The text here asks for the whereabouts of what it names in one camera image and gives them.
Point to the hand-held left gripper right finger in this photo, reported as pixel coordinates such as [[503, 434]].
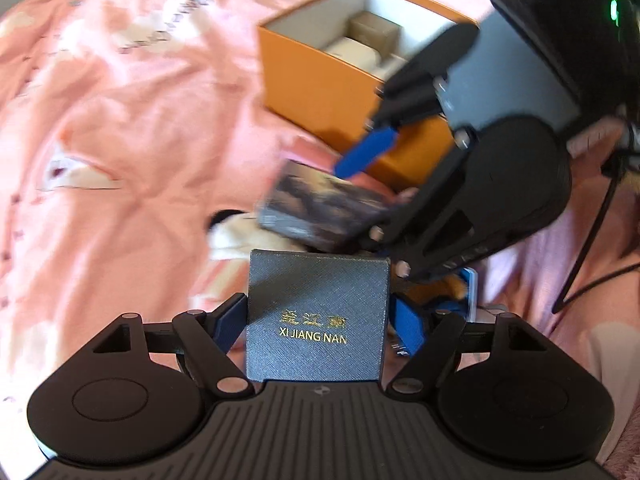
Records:
[[406, 327]]

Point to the person's pink fleece clothing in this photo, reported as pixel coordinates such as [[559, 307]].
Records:
[[600, 360]]

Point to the dark textured gift box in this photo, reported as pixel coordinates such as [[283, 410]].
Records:
[[315, 300]]

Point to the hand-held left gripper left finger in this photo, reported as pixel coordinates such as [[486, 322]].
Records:
[[231, 327]]

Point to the small brown cardboard box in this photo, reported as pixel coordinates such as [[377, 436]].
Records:
[[372, 32]]

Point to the orange cardboard storage box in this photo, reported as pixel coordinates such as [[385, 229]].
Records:
[[310, 75]]

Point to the printed card box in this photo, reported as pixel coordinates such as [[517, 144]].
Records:
[[320, 210]]

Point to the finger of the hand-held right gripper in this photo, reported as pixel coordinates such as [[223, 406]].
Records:
[[430, 210], [367, 152]]

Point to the person's right hand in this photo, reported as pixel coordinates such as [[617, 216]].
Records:
[[592, 137]]

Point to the pink printed blanket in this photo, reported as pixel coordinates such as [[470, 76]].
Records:
[[125, 135]]

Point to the white glasses case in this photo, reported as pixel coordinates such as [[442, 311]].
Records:
[[350, 52]]

